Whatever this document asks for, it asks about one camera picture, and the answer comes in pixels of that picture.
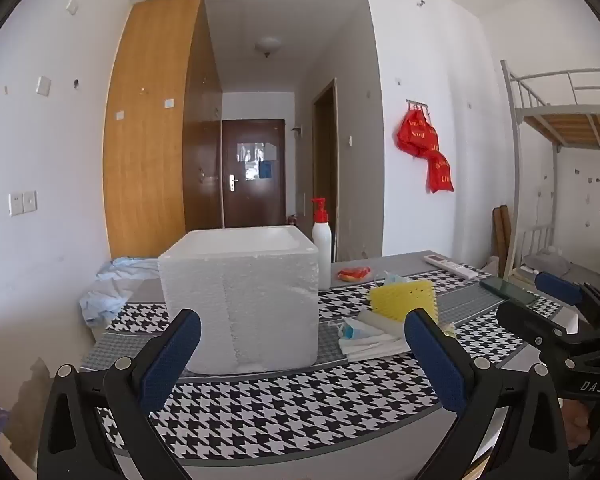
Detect yellow sponge cloth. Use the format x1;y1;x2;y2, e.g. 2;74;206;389
369;280;438;323

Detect white remote control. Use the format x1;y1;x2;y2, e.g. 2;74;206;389
424;254;478;281

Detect ceiling lamp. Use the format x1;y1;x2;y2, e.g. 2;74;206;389
254;36;283;58

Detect brown side door frame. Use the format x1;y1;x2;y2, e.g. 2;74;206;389
311;77;340;261

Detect clear cups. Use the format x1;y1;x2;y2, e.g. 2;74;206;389
330;317;371;341

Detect white foam box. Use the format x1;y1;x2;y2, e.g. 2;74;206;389
157;225;321;376

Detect white door notice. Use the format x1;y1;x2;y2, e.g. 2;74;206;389
237;142;278;181

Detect blue face mask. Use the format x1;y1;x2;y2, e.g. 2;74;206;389
375;271;411;291

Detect black smartphone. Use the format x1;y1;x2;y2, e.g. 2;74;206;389
480;277;541;306

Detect person's right hand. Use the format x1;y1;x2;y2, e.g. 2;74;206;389
565;402;600;453

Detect wooden wardrobe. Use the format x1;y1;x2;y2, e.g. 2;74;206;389
102;0;224;261

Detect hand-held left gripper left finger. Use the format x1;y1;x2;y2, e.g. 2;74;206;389
36;308;202;480

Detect houndstooth tablecloth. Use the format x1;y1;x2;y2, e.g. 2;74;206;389
80;250;581;471

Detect red snack packet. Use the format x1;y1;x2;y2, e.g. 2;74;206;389
336;266;372;282

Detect white folded cloth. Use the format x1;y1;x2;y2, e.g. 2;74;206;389
339;332;412;362

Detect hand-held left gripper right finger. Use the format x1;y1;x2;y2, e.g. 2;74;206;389
403;308;571;480

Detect dark brown entrance door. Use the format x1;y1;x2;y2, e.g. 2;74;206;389
221;119;286;229

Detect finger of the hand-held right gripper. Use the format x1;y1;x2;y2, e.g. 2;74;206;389
534;270;600;333
496;300;588;361

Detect red plastic bag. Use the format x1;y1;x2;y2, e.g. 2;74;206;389
393;107;440;158
425;150;455;194

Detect white metal bunk bed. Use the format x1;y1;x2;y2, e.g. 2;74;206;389
500;59;600;281

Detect white rolled paper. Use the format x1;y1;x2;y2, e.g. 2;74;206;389
357;309;406;338

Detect light blue cloth pile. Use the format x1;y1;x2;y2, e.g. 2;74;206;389
79;256;161;328

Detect wooden boards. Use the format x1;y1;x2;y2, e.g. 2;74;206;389
492;205;513;276

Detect white pump bottle red cap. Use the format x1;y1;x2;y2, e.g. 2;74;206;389
311;197;334;291

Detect grey pillow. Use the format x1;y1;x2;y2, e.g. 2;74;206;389
522;252;571;276

